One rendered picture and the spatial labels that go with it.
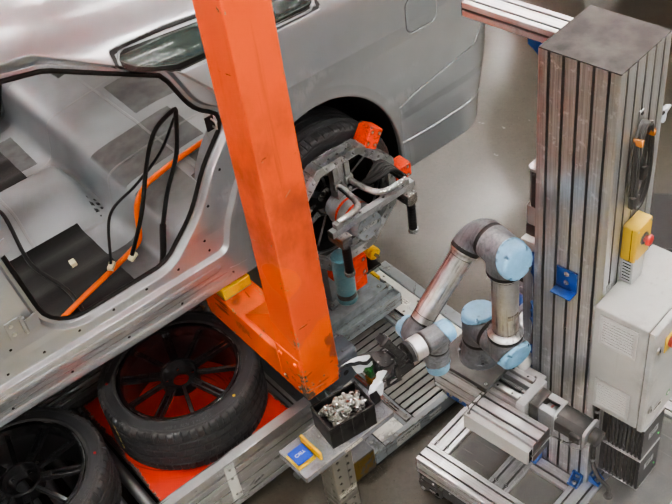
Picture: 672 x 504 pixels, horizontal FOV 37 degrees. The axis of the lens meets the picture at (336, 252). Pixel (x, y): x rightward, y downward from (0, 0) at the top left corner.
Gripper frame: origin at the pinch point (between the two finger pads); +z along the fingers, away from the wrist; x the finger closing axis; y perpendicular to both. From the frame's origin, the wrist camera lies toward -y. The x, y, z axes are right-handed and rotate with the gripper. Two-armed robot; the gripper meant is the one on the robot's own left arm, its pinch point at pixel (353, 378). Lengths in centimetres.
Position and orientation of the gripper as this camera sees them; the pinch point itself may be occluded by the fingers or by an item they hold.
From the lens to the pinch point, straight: 292.5
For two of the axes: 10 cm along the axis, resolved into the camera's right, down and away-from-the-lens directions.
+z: -8.3, 4.5, -3.2
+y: 1.9, 7.9, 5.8
